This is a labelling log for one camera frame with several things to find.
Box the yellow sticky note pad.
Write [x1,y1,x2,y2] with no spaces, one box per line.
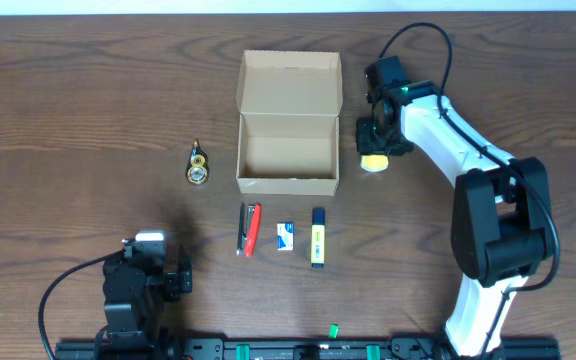
[360,155,389,173]

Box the black yellow correction tape dispenser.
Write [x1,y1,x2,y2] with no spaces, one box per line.
[186,139,209,185]

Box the yellow blue highlighter marker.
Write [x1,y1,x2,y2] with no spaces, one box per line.
[311,208,326,268]

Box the blue white staples box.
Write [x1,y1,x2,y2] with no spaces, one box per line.
[277,222,294,251]

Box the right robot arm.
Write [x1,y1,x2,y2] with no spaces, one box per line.
[357,80,560,359]

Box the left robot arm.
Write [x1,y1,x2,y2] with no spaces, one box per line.
[102,240,192,350]

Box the red black stapler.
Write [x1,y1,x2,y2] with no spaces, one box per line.
[236,203,262,257]

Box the open brown cardboard box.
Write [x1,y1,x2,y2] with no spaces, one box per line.
[236,50,343,196]

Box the small green clip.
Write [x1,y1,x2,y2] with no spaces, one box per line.
[328,324,339,339]

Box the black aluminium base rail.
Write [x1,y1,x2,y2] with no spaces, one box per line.
[53,335,562,360]

